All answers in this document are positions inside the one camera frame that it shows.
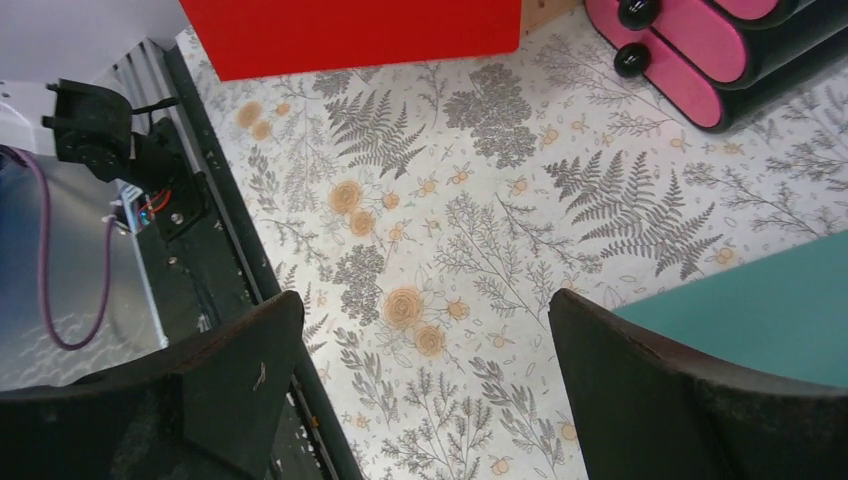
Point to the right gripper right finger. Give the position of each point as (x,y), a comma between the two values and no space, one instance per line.
(648,407)

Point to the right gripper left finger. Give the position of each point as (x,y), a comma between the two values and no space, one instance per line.
(207,407)

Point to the teal folder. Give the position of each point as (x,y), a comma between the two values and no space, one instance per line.
(785,314)

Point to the pink bottom drawer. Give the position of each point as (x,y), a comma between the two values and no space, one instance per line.
(645,54)

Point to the pink drawer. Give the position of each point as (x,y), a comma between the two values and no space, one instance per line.
(748,10)
(697,30)
(645,54)

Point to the red folder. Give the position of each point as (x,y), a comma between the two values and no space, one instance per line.
(247,39)

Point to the black drawer cabinet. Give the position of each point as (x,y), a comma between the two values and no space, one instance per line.
(794,29)

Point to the pink top drawer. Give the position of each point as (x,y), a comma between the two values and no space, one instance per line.
(748,10)

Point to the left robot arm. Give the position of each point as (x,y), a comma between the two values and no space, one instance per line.
(90,125)

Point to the floral table mat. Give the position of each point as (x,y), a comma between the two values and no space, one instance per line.
(427,213)

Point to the peach plastic file organizer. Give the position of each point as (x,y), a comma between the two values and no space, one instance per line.
(536,13)

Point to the black mounting rail base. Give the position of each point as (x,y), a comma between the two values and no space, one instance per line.
(205,265)

